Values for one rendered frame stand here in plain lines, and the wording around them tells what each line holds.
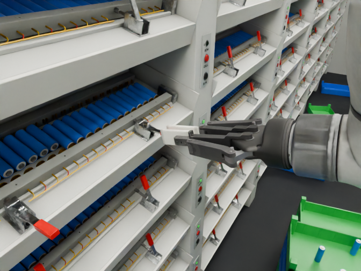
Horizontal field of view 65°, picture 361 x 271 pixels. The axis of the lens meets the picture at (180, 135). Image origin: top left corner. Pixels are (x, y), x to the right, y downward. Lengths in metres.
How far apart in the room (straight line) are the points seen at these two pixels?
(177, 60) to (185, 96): 0.09
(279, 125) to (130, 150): 0.28
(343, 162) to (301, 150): 0.05
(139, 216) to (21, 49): 0.44
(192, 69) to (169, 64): 0.06
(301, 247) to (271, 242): 0.52
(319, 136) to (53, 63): 0.34
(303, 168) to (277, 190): 1.53
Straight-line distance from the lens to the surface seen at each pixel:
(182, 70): 0.67
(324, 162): 0.39
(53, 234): 0.39
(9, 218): 0.46
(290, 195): 1.92
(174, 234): 0.91
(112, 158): 0.52
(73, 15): 0.47
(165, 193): 0.74
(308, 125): 0.40
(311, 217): 1.47
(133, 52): 0.47
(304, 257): 1.10
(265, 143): 0.41
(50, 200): 0.47
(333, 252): 1.15
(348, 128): 0.38
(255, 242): 1.61
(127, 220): 0.68
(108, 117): 0.58
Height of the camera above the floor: 1.24
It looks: 31 degrees down
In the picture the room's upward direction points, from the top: straight up
